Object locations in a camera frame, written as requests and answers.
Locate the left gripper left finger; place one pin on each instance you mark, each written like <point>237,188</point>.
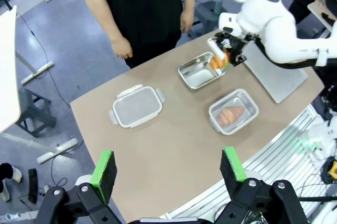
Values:
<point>104,174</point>

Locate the person in black shirt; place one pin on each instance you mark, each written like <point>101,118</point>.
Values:
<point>142,11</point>

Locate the person's right forearm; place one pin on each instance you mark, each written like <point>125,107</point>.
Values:
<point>100,8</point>

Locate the white shoe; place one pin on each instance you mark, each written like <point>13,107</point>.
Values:
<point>5,193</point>
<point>16,174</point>

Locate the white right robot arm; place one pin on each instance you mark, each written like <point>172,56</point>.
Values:
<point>279,24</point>

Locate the dark grey stool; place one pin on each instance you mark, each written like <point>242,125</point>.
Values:
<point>34,113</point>

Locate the grey metal tray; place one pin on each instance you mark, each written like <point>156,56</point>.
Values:
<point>276,76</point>

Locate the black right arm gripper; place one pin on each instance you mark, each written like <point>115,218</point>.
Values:
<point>237,46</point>

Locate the person's left hand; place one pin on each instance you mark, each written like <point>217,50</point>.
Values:
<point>187,21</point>

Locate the black step stool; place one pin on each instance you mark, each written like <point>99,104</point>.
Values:
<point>204,16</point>

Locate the orange brown croissant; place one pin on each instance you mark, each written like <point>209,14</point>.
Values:
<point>218,62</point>
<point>230,116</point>

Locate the square stainless steel container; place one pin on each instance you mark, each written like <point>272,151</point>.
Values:
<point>248,108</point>
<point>200,76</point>

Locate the light wooden board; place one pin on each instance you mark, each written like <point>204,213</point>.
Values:
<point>319,11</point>

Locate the person's right hand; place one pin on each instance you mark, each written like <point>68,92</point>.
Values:
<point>122,48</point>

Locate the black flat bar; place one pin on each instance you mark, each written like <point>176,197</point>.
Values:
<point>33,185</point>

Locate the white desk top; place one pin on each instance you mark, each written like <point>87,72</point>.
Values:
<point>9,76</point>

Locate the yellow orange plastic object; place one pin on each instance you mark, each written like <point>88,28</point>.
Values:
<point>333,171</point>

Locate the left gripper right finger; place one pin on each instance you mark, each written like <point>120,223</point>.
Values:
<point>231,174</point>

